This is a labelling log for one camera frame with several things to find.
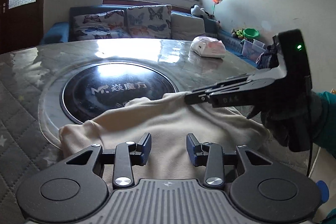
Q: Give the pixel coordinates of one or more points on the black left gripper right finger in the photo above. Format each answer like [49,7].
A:
[210,155]

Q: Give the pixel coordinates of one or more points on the white plush toy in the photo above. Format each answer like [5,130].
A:
[198,12]

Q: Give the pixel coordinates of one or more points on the cream beige garment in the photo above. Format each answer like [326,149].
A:
[168,120]

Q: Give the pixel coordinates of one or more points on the beige cushion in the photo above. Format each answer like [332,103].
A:
[184,27]

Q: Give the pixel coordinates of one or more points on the blue sofa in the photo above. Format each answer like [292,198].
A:
[61,32]

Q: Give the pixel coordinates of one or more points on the grey quilted star mat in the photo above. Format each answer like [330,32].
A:
[24,149]

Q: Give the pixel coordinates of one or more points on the butterfly pillow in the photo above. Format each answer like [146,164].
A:
[106,25]
[149,21]

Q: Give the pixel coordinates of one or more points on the teal right sleeve forearm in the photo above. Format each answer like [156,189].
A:
[324,127]

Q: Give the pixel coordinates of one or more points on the butterfly pillow left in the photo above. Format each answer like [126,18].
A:
[106,25]

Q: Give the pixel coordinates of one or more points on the butterfly pillow right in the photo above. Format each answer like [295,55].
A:
[149,21]

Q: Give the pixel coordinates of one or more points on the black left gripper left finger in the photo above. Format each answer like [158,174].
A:
[128,154]

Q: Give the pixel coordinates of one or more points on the black round induction cooktop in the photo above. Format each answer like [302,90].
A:
[101,87]

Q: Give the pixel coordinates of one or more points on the gloved right hand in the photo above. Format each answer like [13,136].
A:
[290,119]

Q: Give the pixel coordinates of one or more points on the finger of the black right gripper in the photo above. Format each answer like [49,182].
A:
[217,99]
[228,83]

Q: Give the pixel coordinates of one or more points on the clear storage bin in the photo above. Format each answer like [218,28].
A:
[251,51]

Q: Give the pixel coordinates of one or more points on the white pink pouch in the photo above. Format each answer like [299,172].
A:
[205,46]

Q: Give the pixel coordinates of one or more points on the green toy bowl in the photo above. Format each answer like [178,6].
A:
[251,33]

